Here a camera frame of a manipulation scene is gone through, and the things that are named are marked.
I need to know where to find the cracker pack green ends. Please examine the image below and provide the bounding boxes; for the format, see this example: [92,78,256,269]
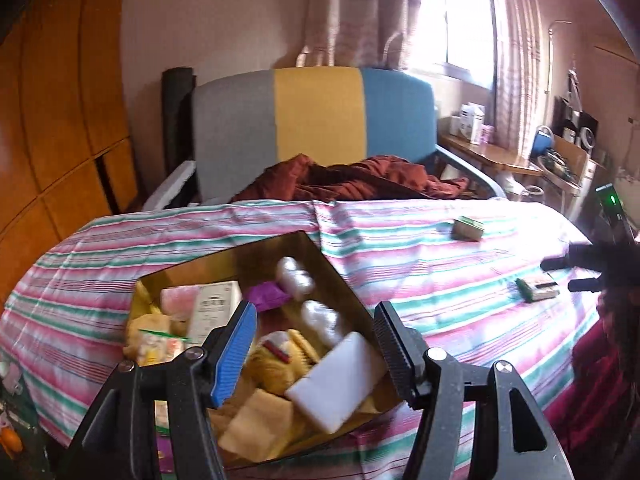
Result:
[515,272,560,302]

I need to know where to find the green small carton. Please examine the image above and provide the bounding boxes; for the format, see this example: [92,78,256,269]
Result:
[451,216,485,242]

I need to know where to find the torn yellow sponge block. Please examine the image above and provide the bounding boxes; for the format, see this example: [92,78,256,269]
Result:
[217,388,294,463]

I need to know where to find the beige cardboard box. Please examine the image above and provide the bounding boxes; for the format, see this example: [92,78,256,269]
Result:
[186,281,242,346]

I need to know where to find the white foam block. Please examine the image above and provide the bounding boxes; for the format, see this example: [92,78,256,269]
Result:
[285,332,387,434]

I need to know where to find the purple cloth pouch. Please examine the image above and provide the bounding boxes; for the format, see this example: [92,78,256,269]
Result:
[243,281,292,313]

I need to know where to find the white plastic bag bundle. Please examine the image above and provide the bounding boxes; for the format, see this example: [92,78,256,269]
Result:
[300,300,350,348]

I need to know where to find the clear plastic bag bundle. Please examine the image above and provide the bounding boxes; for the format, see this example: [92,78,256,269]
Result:
[276,256,314,301]

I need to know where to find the yellow snack packet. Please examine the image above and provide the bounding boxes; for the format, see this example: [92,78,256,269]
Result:
[137,330,186,366]

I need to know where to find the yellow knitted sock bundle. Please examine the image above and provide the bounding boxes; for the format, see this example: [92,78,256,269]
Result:
[242,330,320,396]

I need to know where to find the striped bed sheet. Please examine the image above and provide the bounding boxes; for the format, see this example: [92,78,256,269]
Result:
[0,198,601,480]

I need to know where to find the cluttered side shelf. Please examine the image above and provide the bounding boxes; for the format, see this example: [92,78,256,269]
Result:
[529,68,599,222]

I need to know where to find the grey chair armrest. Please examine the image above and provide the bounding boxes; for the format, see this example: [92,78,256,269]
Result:
[435,145,506,198]

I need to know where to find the wooden desk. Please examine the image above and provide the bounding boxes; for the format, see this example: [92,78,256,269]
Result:
[438,133,542,177]

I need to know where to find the pink cup on desk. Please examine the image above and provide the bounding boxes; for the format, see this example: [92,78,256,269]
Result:
[480,125,495,144]

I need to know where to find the white carton on desk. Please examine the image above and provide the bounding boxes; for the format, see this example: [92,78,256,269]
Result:
[459,103,485,145]

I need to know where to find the maroon gold storage box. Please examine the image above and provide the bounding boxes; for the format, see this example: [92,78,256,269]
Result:
[127,231,400,469]

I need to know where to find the rust red quilted blanket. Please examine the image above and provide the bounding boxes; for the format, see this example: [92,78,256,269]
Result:
[231,154,470,203]

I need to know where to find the wooden wardrobe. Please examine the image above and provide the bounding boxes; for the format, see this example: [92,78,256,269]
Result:
[1,0,141,298]

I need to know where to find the pink curtain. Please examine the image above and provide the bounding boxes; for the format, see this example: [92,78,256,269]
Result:
[296,0,421,70]

